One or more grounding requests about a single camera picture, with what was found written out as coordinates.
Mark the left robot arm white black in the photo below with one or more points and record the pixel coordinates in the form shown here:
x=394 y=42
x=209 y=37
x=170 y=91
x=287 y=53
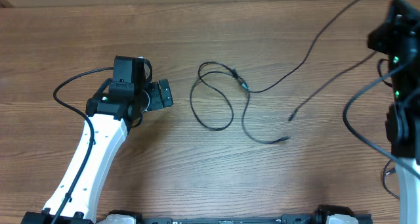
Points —
x=117 y=106

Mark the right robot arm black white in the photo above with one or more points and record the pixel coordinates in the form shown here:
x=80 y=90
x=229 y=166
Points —
x=398 y=38

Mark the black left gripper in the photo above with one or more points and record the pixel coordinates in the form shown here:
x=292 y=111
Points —
x=157 y=101

